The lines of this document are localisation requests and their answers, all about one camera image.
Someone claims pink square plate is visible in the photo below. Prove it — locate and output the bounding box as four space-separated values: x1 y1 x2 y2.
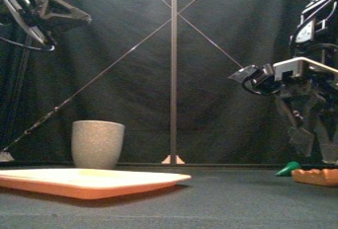
0 168 192 200

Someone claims green cone toy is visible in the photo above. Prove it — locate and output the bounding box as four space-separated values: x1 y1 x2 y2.
275 161 302 178

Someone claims grey speckled cup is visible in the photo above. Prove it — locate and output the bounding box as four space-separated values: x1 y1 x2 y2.
69 119 127 171

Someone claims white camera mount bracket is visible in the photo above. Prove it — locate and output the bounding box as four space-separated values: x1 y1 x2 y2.
272 56 338 82

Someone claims black cable loop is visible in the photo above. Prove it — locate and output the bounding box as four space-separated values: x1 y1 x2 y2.
0 30 57 52

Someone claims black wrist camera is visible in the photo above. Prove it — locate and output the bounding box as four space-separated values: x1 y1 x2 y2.
227 63 283 97

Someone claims thin diagonal brace wire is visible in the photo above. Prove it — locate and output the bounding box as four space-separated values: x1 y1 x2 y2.
0 0 226 152
133 0 244 69

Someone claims vertical metal frame pole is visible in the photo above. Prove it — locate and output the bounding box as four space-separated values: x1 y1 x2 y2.
168 0 179 165

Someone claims pole foot bracket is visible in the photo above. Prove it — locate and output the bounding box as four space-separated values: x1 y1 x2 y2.
161 154 185 166

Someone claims white corner foot bracket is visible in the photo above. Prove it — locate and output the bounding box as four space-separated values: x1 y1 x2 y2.
0 151 16 164

